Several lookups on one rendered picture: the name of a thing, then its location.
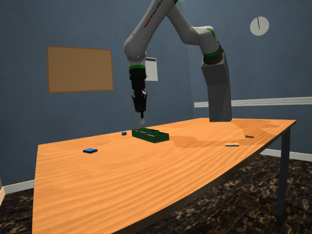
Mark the flat blue square block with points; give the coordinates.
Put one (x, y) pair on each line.
(90, 150)

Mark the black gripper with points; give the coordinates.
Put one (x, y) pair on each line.
(139, 99)

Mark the green bins with labels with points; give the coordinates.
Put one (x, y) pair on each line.
(150, 135)

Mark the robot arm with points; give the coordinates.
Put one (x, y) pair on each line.
(137, 42)

